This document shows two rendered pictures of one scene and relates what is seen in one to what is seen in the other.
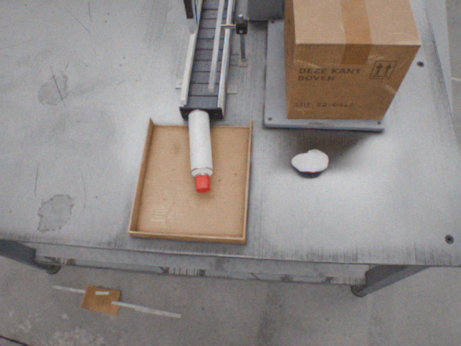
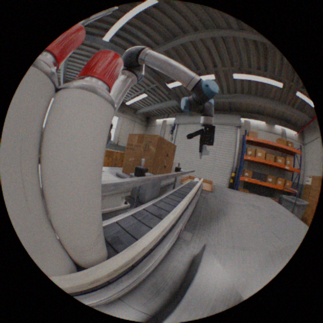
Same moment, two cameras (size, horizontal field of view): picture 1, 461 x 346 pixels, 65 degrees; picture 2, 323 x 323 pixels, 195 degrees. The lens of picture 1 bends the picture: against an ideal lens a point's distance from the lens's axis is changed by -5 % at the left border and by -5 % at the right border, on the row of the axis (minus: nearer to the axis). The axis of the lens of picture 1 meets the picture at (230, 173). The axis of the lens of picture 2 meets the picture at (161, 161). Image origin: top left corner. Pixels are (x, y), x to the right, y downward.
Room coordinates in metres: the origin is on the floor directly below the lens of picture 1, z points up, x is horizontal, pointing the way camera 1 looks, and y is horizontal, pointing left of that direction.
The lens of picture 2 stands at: (1.24, -0.04, 1.01)
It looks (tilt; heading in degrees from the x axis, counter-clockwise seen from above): 3 degrees down; 197
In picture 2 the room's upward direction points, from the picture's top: 11 degrees clockwise
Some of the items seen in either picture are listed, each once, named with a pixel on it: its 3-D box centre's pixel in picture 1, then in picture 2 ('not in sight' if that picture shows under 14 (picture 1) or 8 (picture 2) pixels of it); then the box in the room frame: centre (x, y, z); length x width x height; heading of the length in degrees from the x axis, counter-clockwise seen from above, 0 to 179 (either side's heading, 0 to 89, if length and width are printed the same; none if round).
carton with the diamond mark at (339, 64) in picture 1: (339, 35); (151, 157); (0.61, -0.31, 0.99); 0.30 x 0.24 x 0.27; 169
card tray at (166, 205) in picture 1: (193, 176); (198, 182); (0.38, 0.09, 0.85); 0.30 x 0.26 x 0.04; 167
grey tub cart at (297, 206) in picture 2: not in sight; (290, 215); (0.19, 2.28, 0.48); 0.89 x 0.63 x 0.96; 88
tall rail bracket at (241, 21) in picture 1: (234, 38); (180, 178); (0.72, -0.07, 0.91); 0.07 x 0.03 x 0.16; 77
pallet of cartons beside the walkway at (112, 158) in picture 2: not in sight; (109, 161); (-1.40, -2.95, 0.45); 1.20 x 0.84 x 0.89; 71
